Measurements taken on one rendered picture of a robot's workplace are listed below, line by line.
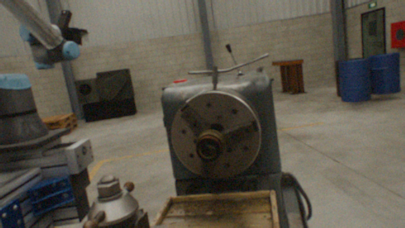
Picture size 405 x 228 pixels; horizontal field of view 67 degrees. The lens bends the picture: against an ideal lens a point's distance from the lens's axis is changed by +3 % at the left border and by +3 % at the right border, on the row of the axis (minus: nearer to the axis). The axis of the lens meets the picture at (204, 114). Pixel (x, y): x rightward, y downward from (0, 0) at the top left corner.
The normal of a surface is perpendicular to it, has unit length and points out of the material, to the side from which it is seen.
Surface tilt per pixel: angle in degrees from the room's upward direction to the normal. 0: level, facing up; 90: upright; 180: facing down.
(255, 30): 90
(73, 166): 90
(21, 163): 90
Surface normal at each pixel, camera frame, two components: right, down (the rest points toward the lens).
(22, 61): 0.11, 0.15
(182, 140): -0.17, 0.19
